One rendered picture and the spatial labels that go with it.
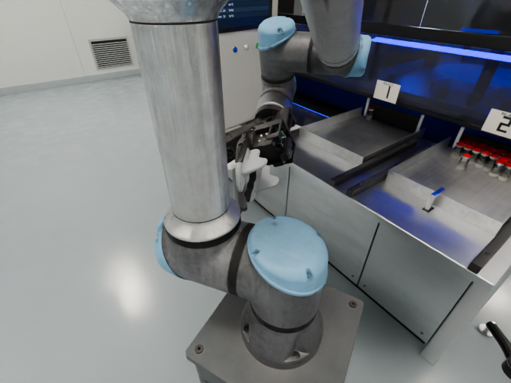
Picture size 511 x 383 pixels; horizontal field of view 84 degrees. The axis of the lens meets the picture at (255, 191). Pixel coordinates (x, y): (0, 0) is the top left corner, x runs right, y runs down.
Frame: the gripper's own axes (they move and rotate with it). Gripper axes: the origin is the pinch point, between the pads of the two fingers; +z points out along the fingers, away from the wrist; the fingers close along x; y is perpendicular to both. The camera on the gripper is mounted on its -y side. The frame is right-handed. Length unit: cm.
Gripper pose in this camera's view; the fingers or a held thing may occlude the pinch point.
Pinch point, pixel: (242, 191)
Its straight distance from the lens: 50.5
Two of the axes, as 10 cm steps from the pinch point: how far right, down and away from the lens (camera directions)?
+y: 8.7, -1.4, -4.8
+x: 4.6, 6.1, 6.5
